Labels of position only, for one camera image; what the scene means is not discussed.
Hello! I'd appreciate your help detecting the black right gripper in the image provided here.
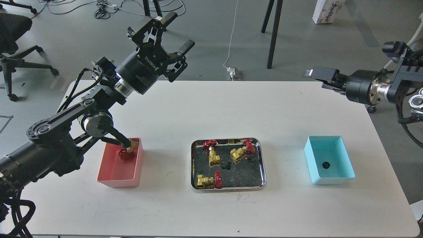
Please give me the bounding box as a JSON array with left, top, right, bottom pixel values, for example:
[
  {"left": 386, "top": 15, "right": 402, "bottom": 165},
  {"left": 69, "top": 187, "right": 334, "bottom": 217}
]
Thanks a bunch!
[{"left": 303, "top": 66, "right": 391, "bottom": 105}]

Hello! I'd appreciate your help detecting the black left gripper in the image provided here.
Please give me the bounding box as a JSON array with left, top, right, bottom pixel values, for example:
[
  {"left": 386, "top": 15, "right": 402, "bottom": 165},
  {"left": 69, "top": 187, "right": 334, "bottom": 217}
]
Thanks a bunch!
[{"left": 115, "top": 12, "right": 195, "bottom": 94}]

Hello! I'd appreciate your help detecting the black gear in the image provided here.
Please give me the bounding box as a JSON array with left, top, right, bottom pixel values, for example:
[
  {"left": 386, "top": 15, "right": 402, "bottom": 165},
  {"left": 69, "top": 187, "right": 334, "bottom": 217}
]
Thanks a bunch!
[
  {"left": 322, "top": 161, "right": 330, "bottom": 169},
  {"left": 247, "top": 155, "right": 256, "bottom": 163},
  {"left": 220, "top": 162, "right": 232, "bottom": 170}
]

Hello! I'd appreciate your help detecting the brass valve red handle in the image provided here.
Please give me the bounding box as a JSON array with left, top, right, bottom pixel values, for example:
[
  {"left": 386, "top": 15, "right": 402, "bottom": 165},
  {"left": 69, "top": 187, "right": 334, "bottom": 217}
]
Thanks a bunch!
[{"left": 118, "top": 139, "right": 139, "bottom": 161}]

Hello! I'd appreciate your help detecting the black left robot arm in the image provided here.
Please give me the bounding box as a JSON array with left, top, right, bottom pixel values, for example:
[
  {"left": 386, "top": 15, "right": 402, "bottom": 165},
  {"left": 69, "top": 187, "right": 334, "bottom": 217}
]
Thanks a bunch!
[{"left": 1, "top": 12, "right": 195, "bottom": 238}]

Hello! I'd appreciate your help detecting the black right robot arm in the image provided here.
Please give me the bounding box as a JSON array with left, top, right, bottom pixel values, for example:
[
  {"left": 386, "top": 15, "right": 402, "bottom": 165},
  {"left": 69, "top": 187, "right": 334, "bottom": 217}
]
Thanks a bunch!
[{"left": 303, "top": 42, "right": 423, "bottom": 147}]

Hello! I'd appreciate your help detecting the white cardboard box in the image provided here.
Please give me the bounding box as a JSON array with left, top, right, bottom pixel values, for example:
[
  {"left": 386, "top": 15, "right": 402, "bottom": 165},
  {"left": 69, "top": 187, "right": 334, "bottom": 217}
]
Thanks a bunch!
[{"left": 312, "top": 0, "right": 345, "bottom": 24}]

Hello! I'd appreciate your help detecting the blue plastic box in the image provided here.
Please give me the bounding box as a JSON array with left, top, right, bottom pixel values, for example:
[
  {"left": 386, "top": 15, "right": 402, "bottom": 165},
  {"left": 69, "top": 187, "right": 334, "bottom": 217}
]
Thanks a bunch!
[{"left": 304, "top": 136, "right": 356, "bottom": 185}]

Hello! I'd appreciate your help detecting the brass valve top right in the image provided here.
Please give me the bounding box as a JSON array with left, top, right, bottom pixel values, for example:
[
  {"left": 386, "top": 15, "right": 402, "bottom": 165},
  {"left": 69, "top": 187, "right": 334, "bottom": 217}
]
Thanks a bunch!
[{"left": 230, "top": 139, "right": 255, "bottom": 164}]

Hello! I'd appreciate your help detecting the brass valve top left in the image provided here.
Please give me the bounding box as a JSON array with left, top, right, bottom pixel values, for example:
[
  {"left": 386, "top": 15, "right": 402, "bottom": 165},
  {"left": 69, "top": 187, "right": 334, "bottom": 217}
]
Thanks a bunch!
[{"left": 203, "top": 139, "right": 221, "bottom": 167}]

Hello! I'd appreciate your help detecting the pink plastic box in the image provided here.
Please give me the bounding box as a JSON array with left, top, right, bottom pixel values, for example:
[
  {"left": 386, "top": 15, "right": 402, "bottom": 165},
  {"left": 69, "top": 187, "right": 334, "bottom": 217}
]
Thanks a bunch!
[{"left": 97, "top": 138, "right": 144, "bottom": 188}]

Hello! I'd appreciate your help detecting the brass valve bottom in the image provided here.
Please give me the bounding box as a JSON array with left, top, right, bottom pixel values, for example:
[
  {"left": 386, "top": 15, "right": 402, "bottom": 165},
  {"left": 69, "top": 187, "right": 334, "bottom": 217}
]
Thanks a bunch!
[{"left": 196, "top": 171, "right": 223, "bottom": 189}]

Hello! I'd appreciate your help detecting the black table leg left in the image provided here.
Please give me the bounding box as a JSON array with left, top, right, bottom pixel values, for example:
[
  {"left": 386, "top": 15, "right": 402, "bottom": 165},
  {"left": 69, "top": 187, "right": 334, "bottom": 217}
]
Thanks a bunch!
[{"left": 143, "top": 0, "right": 168, "bottom": 32}]

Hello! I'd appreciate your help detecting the black table leg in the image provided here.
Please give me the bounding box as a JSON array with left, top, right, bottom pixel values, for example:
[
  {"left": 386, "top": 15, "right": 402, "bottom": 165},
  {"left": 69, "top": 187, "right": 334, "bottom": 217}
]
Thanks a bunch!
[
  {"left": 260, "top": 0, "right": 284, "bottom": 69},
  {"left": 143, "top": 0, "right": 168, "bottom": 32}
]

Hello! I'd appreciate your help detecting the white power adapter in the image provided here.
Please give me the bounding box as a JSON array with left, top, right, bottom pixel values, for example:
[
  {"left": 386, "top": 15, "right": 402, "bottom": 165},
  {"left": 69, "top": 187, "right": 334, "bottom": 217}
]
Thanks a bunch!
[{"left": 227, "top": 67, "right": 243, "bottom": 81}]

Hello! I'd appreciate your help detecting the black table leg right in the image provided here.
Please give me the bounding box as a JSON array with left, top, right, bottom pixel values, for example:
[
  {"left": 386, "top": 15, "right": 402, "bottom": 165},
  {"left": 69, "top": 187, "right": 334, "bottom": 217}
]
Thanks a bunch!
[{"left": 260, "top": 0, "right": 284, "bottom": 69}]

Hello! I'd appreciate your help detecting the metal tray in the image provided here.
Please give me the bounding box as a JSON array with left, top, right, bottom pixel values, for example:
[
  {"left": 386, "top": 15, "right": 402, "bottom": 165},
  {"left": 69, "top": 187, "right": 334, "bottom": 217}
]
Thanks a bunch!
[{"left": 191, "top": 138, "right": 266, "bottom": 192}]

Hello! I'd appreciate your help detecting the black office chair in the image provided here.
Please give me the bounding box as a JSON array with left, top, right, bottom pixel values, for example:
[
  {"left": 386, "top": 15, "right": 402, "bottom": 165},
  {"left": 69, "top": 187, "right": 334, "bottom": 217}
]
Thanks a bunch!
[{"left": 0, "top": 13, "right": 59, "bottom": 101}]

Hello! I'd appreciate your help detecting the floor cable bundle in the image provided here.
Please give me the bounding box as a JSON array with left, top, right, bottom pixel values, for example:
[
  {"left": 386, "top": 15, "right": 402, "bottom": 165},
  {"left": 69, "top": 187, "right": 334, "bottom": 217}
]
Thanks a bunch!
[{"left": 40, "top": 0, "right": 186, "bottom": 20}]

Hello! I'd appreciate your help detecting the white cable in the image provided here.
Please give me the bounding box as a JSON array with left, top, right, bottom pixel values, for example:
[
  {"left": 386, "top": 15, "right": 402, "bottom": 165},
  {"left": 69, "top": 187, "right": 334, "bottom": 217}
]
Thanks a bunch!
[{"left": 223, "top": 0, "right": 240, "bottom": 70}]

